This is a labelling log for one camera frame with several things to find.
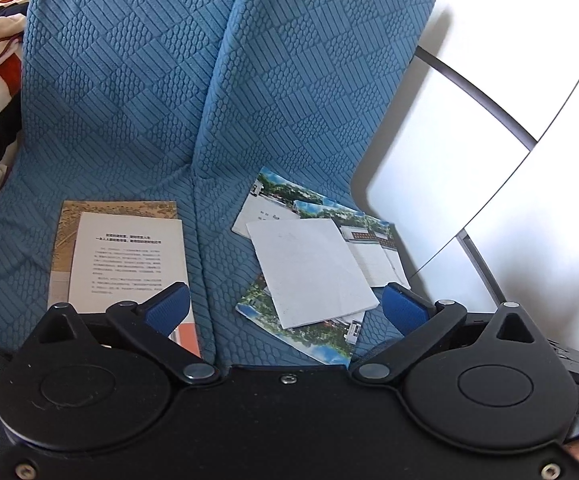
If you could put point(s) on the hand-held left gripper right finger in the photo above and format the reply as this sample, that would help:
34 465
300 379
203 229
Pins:
402 307

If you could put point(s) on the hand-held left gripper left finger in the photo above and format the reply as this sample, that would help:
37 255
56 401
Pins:
169 305

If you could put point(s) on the tan gold cover book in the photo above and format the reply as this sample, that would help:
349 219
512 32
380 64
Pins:
119 207

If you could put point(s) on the dark metal tube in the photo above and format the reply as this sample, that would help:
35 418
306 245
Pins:
479 270
479 90

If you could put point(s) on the white furniture panel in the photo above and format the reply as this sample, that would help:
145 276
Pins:
444 160

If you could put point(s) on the blue textured sofa cover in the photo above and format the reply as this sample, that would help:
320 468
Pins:
119 110

